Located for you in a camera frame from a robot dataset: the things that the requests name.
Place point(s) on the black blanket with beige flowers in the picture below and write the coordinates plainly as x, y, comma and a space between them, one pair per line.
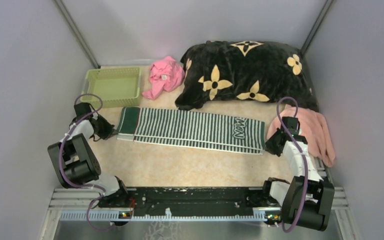
263, 71

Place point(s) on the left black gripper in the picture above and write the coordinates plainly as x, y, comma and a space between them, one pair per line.
109, 131

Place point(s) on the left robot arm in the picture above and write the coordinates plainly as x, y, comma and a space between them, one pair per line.
76, 165

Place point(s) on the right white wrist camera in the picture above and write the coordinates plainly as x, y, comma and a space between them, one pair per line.
290, 123

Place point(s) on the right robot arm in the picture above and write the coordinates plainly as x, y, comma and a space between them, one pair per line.
307, 200

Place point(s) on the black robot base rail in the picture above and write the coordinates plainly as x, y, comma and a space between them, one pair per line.
196, 204

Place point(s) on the green perforated plastic basket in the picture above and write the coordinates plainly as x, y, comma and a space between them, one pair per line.
113, 87

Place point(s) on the light salmon pink towel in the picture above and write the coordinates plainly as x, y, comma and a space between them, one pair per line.
314, 128

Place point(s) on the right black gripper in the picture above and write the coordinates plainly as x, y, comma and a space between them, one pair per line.
269, 146

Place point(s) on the green white striped towel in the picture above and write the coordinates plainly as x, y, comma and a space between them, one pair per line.
192, 129

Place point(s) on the bright pink crumpled towel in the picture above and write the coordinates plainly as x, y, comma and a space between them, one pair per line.
164, 75

